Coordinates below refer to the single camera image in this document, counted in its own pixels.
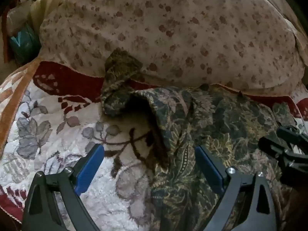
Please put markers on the teal bag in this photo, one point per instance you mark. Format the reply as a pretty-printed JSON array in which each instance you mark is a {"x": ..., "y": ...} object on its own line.
[{"x": 25, "y": 44}]

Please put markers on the pink floral pillow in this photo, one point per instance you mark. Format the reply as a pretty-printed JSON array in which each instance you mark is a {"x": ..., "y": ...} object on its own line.
[{"x": 243, "y": 44}]

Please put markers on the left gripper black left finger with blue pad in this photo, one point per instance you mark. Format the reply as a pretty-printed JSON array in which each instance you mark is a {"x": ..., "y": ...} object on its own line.
[{"x": 41, "y": 211}]

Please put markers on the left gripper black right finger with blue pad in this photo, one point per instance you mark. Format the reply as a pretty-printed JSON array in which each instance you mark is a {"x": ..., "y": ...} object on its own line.
[{"x": 247, "y": 197}]

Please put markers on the dark paisley patterned garment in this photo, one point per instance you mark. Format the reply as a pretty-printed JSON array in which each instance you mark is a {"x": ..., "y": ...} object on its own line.
[{"x": 228, "y": 124}]

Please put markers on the white red floral blanket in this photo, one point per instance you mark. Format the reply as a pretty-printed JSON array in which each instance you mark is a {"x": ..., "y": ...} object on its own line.
[{"x": 51, "y": 115}]

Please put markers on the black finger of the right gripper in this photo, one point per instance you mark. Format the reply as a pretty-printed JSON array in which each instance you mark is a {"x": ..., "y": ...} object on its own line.
[{"x": 291, "y": 159}]

